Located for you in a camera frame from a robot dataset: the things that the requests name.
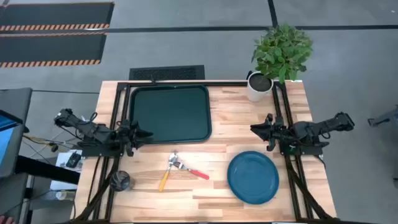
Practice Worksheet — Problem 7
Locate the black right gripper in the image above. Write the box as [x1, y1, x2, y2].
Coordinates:
[250, 113, 289, 152]

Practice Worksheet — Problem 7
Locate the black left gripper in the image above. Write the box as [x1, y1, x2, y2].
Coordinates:
[117, 119, 154, 157]

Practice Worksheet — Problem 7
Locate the blue round plate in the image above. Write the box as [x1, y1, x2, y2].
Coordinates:
[226, 151, 280, 205]

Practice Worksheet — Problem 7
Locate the orange handled metal spoon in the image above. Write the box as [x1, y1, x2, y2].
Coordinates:
[158, 152, 178, 192]

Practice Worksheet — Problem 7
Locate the dark transparent cup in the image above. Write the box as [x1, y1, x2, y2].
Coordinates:
[109, 170, 135, 192]

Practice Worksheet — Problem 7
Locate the red handled metal fork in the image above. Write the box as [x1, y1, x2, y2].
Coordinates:
[172, 161, 210, 180]

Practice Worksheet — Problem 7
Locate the dark green plastic tray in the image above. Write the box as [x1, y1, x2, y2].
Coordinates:
[129, 83, 213, 144]

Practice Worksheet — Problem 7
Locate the white plant pot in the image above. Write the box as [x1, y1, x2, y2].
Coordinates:
[246, 70, 275, 103]

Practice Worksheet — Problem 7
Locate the black perforated floor mat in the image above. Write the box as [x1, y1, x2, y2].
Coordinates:
[129, 64, 206, 81]

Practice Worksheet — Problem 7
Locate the small black device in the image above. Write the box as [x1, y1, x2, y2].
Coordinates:
[65, 151, 82, 169]

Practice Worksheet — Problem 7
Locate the green leafy plant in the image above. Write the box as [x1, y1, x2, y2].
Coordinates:
[251, 22, 314, 84]

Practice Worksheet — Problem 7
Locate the white paper sheet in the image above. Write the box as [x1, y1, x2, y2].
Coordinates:
[49, 149, 84, 191]

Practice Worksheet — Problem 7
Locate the black desk beam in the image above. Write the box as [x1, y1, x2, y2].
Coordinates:
[15, 155, 81, 185]

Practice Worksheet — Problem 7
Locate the clear plastic bottle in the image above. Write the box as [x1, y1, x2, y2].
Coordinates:
[49, 190, 76, 202]

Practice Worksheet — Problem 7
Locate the grey stand base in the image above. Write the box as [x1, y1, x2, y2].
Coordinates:
[368, 105, 398, 128]

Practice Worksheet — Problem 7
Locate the black hazard striped floor mat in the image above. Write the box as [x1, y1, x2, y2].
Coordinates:
[0, 1, 115, 32]
[0, 32, 108, 68]

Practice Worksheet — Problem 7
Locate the computer monitor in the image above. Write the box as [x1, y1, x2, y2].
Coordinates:
[0, 108, 24, 178]

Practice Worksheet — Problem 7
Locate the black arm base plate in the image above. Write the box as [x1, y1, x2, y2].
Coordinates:
[81, 141, 124, 157]
[279, 141, 324, 156]

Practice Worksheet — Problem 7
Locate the yellow cable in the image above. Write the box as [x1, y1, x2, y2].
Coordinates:
[23, 133, 57, 147]

